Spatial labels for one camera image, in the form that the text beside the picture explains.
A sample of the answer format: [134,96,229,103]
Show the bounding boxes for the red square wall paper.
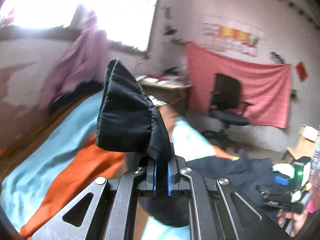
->
[296,62,308,82]

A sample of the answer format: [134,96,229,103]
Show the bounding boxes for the wooden desk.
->
[136,75,192,108]

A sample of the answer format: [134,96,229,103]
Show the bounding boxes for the wall certificates cluster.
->
[202,23,261,57]

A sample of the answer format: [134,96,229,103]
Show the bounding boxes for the person's right hand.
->
[277,209,308,237]

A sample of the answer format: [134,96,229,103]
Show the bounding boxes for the window with frame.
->
[1,0,157,51]

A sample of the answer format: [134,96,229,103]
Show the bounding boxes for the pink hanging garment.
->
[39,11,110,109]

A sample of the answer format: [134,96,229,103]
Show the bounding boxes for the navy blue padded jacket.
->
[96,59,271,226]

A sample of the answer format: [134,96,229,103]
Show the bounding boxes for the colourful striped bed sheet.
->
[0,89,241,240]

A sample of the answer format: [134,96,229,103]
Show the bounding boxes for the pink checked wall cloth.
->
[184,42,293,129]

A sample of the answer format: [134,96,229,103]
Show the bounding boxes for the black office chair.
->
[201,73,253,144]

